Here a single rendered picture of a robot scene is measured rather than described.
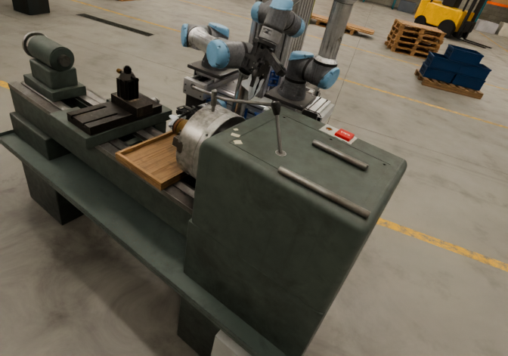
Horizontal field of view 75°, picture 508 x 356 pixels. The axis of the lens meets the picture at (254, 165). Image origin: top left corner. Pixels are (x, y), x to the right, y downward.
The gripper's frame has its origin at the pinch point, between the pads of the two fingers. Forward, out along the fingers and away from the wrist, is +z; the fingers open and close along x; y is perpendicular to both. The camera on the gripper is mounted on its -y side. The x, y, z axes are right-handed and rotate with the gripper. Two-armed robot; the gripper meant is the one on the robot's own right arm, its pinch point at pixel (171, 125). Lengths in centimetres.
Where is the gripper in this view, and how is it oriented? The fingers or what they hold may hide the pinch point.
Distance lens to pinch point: 147.5
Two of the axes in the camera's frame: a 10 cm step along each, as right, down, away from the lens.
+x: 1.8, -8.1, -5.5
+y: -7.9, -4.5, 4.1
